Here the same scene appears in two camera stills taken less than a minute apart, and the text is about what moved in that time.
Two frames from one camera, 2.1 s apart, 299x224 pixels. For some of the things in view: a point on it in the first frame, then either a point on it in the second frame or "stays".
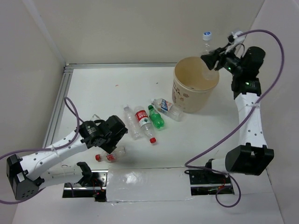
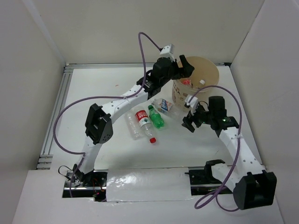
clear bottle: (209, 72) -> (202, 82)
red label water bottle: (145, 122) stays
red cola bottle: (118, 152) -> (186, 81)
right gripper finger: (211, 62) -> (189, 125)
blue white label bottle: (168, 108) stays
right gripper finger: (210, 58) -> (190, 117)
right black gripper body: (232, 63) -> (203, 117)
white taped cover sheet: (131, 184) stays
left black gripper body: (112, 140) -> (174, 70)
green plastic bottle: (155, 117) stays
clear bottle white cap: (131, 123) stays
